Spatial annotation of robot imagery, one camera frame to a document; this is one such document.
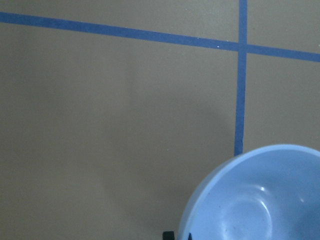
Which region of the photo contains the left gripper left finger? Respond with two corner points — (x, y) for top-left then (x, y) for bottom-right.
(162, 231), (175, 240)

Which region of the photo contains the blue bowl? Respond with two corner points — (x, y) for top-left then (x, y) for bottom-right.
(177, 144), (320, 240)

